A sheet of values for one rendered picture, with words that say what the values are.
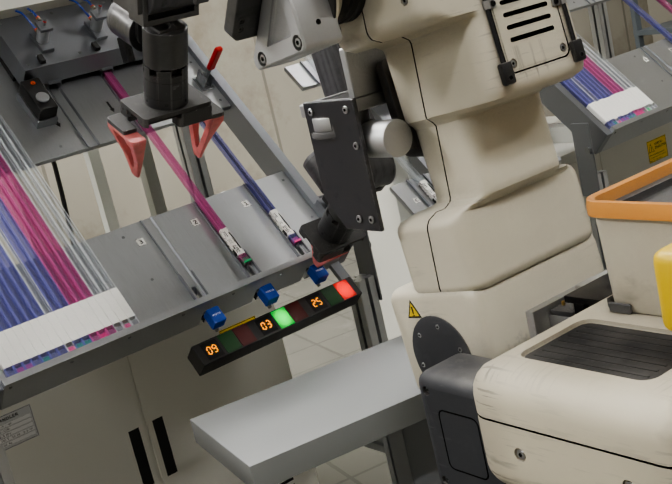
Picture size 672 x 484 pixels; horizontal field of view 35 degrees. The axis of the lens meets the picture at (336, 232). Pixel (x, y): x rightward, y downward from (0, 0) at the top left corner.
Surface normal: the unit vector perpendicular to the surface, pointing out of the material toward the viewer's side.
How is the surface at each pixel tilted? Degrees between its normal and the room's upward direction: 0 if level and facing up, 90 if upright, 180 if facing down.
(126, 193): 90
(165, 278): 48
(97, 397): 90
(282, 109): 90
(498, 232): 82
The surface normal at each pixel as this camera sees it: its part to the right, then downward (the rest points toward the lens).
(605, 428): -0.80, 0.15
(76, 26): 0.30, -0.61
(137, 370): 0.61, 0.04
